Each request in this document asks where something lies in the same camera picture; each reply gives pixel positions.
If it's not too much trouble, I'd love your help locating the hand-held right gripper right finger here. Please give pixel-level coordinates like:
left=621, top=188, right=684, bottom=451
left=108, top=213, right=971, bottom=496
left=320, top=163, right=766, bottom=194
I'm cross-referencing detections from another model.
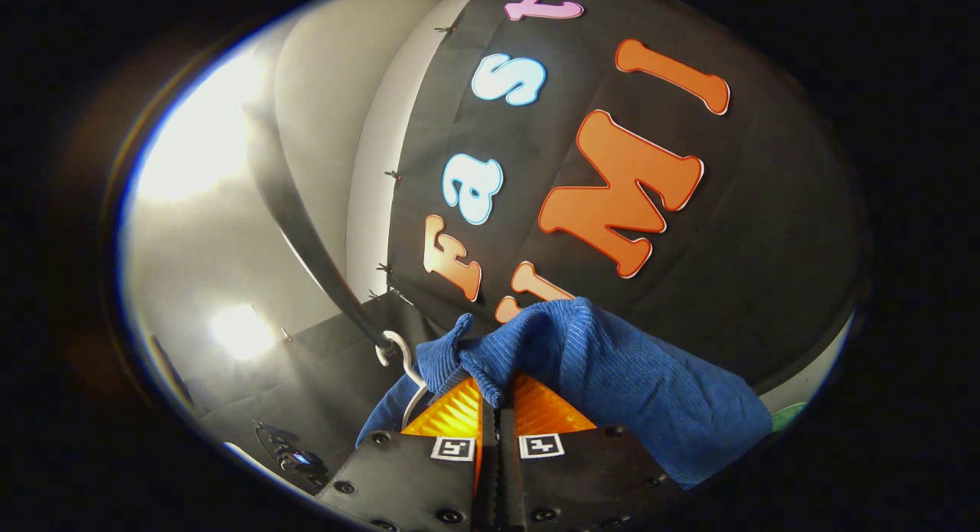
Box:
left=494, top=371, right=690, bottom=532

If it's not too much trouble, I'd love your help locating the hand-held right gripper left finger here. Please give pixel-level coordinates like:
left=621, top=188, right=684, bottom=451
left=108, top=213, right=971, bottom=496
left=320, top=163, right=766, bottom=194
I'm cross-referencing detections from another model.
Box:
left=315, top=375, right=491, bottom=532

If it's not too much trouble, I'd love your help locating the blue corduroy jacket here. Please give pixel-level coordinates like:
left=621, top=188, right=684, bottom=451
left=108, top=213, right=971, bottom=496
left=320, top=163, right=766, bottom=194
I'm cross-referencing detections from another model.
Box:
left=356, top=297, right=774, bottom=491

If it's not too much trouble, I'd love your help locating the white plastic hanger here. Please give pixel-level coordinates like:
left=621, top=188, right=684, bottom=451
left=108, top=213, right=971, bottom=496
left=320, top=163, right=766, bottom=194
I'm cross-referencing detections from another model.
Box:
left=374, top=330, right=431, bottom=432

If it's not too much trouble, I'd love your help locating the black clothes rack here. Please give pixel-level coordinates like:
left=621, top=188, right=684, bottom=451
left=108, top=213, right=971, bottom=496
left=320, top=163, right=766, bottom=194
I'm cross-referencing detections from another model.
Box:
left=243, top=27, right=399, bottom=353

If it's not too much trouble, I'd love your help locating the small ceiling light panel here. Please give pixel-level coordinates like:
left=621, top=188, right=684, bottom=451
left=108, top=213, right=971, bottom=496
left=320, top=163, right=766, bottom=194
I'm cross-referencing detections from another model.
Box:
left=211, top=304, right=276, bottom=361

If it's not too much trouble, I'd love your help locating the long ceiling light panel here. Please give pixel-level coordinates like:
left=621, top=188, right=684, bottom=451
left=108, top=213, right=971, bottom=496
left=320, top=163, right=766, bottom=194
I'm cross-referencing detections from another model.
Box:
left=134, top=50, right=265, bottom=204

